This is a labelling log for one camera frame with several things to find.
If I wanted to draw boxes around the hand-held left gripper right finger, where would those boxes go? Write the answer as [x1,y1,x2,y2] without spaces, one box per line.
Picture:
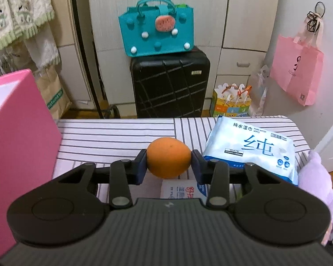
[191,150,281,209]

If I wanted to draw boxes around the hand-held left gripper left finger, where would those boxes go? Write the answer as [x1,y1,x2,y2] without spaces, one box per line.
[58,150,149,209]

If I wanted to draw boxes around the small white tissue pack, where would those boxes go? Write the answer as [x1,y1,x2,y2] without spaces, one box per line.
[159,180,207,199]

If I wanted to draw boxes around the orange fruit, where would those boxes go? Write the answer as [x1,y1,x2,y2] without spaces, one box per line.
[147,137,192,179]

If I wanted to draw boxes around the pink cardboard box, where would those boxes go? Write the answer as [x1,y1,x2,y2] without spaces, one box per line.
[0,69,63,259]

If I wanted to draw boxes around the striped table cloth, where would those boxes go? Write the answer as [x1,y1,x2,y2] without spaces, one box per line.
[52,115,311,200]

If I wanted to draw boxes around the blue white wet wipes pack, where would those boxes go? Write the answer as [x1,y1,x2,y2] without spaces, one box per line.
[202,115,299,186]

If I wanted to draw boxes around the colourful cartoon gift bag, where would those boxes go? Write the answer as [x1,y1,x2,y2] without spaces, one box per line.
[210,82,252,118]

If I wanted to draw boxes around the black suitcase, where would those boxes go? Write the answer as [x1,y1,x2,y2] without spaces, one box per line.
[129,47,211,119]

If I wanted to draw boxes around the clear plastic bag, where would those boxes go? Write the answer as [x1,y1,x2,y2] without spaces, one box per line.
[248,65,271,117]

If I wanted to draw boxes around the brown paper bag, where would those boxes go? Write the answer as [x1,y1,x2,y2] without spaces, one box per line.
[35,65,72,119]

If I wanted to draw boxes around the purple plush toy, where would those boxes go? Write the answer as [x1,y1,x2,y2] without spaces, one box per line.
[297,150,333,246]

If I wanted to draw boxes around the teal felt handbag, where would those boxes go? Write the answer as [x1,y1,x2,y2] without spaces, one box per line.
[118,0,195,59]

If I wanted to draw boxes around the white door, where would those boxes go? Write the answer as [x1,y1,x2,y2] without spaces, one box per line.
[312,111,333,172]

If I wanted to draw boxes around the pink shopping bag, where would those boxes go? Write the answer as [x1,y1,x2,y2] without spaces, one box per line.
[270,14,325,106]

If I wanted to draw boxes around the cream wardrobe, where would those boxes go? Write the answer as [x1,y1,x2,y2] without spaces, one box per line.
[53,0,281,117]

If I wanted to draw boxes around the cream knit cardigan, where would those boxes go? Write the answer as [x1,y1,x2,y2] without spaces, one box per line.
[0,0,56,59]

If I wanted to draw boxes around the black metal frame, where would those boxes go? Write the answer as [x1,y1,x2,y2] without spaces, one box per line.
[100,104,121,119]

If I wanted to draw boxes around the black hair ties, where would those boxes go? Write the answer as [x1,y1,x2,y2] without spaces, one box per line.
[307,1,326,32]

